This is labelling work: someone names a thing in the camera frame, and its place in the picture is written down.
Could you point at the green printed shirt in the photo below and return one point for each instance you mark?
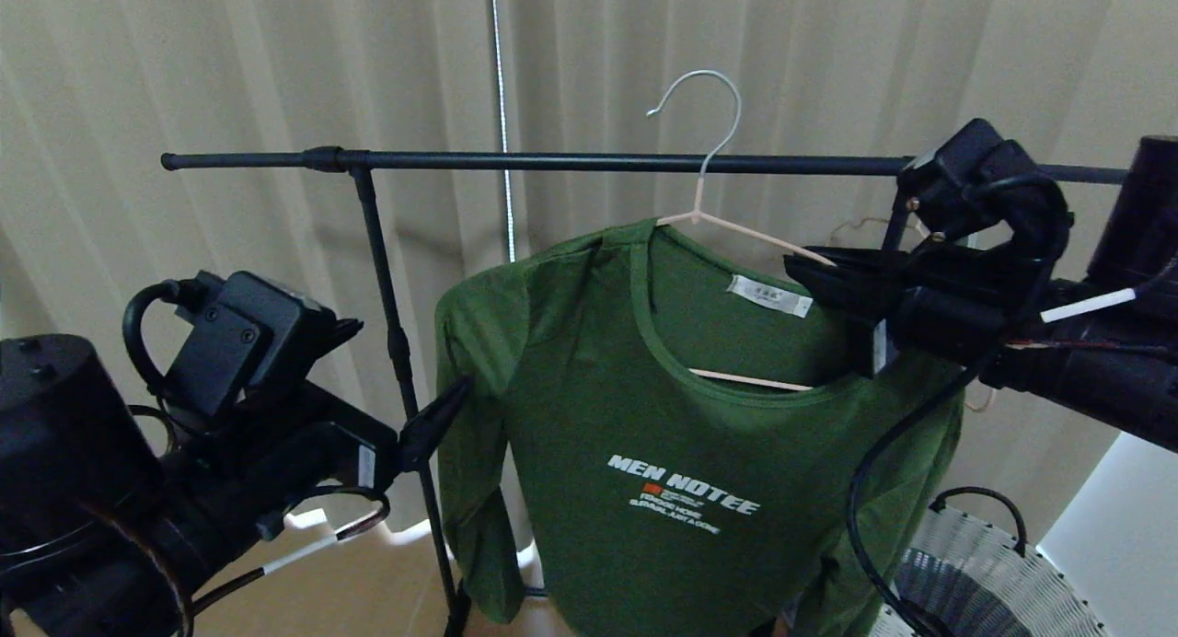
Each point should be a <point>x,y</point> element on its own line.
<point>598,388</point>

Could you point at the black clothes rack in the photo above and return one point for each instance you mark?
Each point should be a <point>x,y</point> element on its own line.
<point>552,162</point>

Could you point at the white laundry basket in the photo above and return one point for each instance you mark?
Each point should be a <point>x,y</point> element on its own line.
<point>975,554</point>

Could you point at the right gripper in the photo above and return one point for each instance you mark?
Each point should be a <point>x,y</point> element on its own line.
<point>948,324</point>

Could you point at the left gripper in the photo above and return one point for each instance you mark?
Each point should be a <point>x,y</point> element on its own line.
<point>276,471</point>

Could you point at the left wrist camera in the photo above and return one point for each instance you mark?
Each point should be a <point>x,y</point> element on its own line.
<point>239,342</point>

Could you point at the pink clothes hanger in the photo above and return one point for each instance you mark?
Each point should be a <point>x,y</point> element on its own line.
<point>860,221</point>
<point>700,191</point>

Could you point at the beige curtain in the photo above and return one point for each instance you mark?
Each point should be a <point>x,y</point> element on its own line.
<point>230,66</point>

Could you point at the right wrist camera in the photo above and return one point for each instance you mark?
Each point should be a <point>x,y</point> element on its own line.
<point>966,167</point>

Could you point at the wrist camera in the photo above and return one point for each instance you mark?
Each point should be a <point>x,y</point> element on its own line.
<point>239,342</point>
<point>966,167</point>

